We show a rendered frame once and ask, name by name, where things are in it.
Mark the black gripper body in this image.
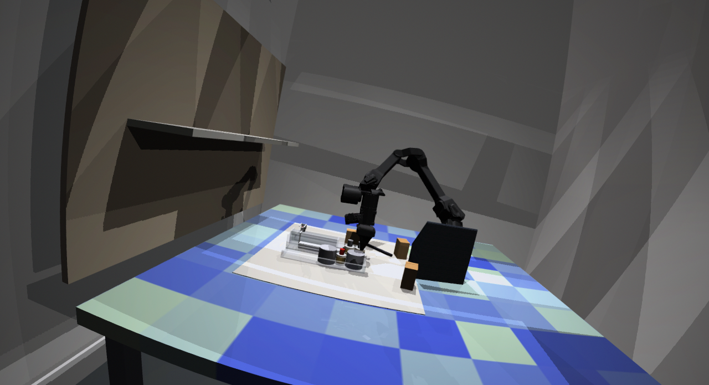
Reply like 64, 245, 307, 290
356, 205, 377, 237

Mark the brown cuboid block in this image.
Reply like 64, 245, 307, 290
394, 238, 410, 260

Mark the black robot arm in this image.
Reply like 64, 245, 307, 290
341, 148, 465, 227

